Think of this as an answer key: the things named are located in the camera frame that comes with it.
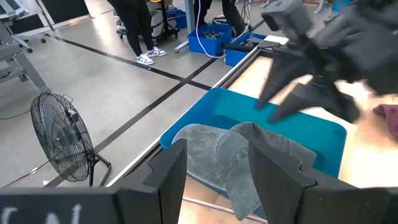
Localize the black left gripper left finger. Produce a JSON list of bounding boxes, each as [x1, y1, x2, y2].
[[143, 139, 188, 224]]

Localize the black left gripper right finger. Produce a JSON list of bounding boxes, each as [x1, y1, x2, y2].
[[248, 139, 317, 224]]

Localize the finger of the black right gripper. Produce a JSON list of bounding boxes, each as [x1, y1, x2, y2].
[[269, 83, 362, 124], [256, 52, 315, 110]]

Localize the grey hat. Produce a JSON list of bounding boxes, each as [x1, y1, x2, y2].
[[172, 121, 317, 221]]

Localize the maroon hat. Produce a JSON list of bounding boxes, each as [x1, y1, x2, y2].
[[372, 104, 398, 138]]

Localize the blue bin with black tube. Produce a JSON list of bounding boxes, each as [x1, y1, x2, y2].
[[224, 32, 268, 68]]

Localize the black tube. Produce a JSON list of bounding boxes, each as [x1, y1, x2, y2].
[[221, 42, 256, 53]]

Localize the blue plastic tray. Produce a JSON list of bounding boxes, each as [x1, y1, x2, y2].
[[159, 87, 348, 220]]

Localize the person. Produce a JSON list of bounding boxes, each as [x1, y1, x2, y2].
[[193, 0, 247, 35], [107, 0, 167, 66]]

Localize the blue bin with dark parts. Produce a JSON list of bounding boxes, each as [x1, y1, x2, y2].
[[187, 22, 234, 57]]

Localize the blue storage bins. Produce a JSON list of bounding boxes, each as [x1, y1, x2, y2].
[[195, 0, 252, 59]]

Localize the black floor fan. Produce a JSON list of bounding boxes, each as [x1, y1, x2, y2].
[[30, 92, 112, 188]]

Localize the small blue bin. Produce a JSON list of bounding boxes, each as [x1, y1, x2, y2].
[[165, 8, 188, 30]]

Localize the black rolling stand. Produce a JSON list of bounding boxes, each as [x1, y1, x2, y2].
[[148, 0, 180, 42]]

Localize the grey metal stand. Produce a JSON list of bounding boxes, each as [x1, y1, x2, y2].
[[0, 21, 52, 94]]

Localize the black panel board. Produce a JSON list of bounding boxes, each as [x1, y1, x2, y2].
[[34, 0, 91, 31]]

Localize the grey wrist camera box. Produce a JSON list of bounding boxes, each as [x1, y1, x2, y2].
[[260, 0, 313, 40]]

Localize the black floor cable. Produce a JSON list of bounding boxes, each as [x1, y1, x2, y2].
[[0, 159, 51, 189]]

